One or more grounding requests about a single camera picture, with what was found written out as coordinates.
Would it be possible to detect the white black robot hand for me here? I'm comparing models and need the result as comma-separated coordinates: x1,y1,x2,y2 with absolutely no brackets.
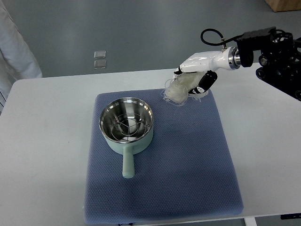
174,47,242,95

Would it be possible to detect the white vermicelli nest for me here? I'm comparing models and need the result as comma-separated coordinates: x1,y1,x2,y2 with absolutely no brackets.
161,72,208,106

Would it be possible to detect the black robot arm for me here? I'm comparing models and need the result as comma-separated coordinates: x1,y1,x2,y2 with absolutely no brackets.
235,27,301,101

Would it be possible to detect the mint green steel pot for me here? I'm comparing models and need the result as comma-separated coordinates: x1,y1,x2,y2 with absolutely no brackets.
99,97,154,178

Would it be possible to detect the brown cardboard box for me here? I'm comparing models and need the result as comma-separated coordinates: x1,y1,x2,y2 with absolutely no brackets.
265,0,301,12

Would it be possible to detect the blue textured mat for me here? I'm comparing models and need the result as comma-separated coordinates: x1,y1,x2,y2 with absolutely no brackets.
84,89,243,225

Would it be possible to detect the upper floor metal plate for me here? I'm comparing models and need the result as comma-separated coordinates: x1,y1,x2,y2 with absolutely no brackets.
94,50,106,59

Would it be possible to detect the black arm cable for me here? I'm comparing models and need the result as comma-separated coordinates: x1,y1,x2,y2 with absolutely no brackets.
200,28,243,51

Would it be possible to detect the wire steamer rack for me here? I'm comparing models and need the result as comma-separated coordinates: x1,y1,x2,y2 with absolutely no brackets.
111,113,147,143

